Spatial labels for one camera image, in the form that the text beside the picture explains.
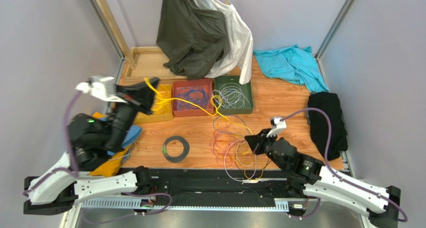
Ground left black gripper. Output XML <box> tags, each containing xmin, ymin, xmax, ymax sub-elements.
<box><xmin>103</xmin><ymin>77</ymin><xmax>161</xmax><ymax>152</ymax></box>

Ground thick yellow cable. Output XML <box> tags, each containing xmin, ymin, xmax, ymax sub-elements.
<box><xmin>143</xmin><ymin>77</ymin><xmax>260</xmax><ymax>155</ymax></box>

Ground white cable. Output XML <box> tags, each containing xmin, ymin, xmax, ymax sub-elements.
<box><xmin>211</xmin><ymin>86</ymin><xmax>251</xmax><ymax>110</ymax></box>
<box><xmin>218</xmin><ymin>81</ymin><xmax>246</xmax><ymax>104</ymax></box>

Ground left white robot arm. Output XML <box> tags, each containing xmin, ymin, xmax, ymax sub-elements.
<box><xmin>23</xmin><ymin>75</ymin><xmax>161</xmax><ymax>216</ymax></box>

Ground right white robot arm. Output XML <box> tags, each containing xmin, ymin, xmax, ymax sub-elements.
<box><xmin>244</xmin><ymin>128</ymin><xmax>401</xmax><ymax>228</ymax></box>

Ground yellow plastic bin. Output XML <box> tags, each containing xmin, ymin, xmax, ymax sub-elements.
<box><xmin>133</xmin><ymin>84</ymin><xmax>174</xmax><ymax>125</ymax></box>

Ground red plastic bin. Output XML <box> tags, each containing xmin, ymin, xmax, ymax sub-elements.
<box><xmin>172</xmin><ymin>78</ymin><xmax>214</xmax><ymax>117</ymax></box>

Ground green plastic bin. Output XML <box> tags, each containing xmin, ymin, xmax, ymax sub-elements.
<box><xmin>212</xmin><ymin>75</ymin><xmax>254</xmax><ymax>115</ymax></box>

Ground blue bucket hat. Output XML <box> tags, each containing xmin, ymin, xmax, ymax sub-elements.
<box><xmin>98</xmin><ymin>116</ymin><xmax>142</xmax><ymax>157</ymax></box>

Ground dark green hanging garment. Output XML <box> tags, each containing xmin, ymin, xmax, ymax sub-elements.
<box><xmin>156</xmin><ymin>0</ymin><xmax>230</xmax><ymax>80</ymax></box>

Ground black cloth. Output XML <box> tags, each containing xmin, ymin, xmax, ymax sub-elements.
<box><xmin>306</xmin><ymin>91</ymin><xmax>349</xmax><ymax>161</ymax></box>

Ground white hanging shirt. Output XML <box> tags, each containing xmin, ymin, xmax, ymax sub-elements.
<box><xmin>194</xmin><ymin>0</ymin><xmax>254</xmax><ymax>85</ymax></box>

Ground turquoise cloth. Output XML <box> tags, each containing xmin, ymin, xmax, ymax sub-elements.
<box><xmin>253</xmin><ymin>44</ymin><xmax>330</xmax><ymax>93</ymax></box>

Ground yellow cloth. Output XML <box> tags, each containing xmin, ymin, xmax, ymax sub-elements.
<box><xmin>89</xmin><ymin>111</ymin><xmax>134</xmax><ymax>178</ymax></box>

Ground wooden tray frame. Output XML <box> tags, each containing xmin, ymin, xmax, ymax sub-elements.
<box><xmin>119</xmin><ymin>46</ymin><xmax>187</xmax><ymax>85</ymax></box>

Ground yellow cables in bin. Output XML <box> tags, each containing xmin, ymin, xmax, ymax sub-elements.
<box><xmin>146</xmin><ymin>83</ymin><xmax>173</xmax><ymax>118</ymax></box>

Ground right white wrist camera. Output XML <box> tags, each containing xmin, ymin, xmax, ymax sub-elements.
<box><xmin>266</xmin><ymin>116</ymin><xmax>287</xmax><ymax>138</ymax></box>

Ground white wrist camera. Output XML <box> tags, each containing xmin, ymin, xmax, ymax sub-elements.
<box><xmin>266</xmin><ymin>116</ymin><xmax>287</xmax><ymax>138</ymax></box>
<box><xmin>75</xmin><ymin>75</ymin><xmax>127</xmax><ymax>103</ymax></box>

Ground blue cables in bin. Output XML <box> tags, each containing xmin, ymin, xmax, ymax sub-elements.
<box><xmin>175</xmin><ymin>85</ymin><xmax>211</xmax><ymax>111</ymax></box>

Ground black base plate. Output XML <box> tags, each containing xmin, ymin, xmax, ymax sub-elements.
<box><xmin>135</xmin><ymin>168</ymin><xmax>306</xmax><ymax>207</ymax></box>

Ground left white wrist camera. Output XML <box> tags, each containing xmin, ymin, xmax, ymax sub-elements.
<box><xmin>75</xmin><ymin>75</ymin><xmax>127</xmax><ymax>103</ymax></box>

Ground slotted metal rail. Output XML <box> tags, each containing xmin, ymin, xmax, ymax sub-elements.
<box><xmin>80</xmin><ymin>196</ymin><xmax>290</xmax><ymax>212</ymax></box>

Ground grey coiled cable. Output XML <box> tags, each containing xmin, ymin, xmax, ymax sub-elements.
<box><xmin>162</xmin><ymin>136</ymin><xmax>191</xmax><ymax>164</ymax></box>

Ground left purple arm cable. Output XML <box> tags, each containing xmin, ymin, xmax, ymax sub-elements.
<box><xmin>21</xmin><ymin>89</ymin><xmax>174</xmax><ymax>217</ymax></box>

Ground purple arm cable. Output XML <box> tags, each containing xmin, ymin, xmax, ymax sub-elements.
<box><xmin>21</xmin><ymin>89</ymin><xmax>174</xmax><ymax>217</ymax></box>
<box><xmin>281</xmin><ymin>107</ymin><xmax>409</xmax><ymax>223</ymax></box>

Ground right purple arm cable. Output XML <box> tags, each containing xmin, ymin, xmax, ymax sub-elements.
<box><xmin>281</xmin><ymin>107</ymin><xmax>409</xmax><ymax>223</ymax></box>

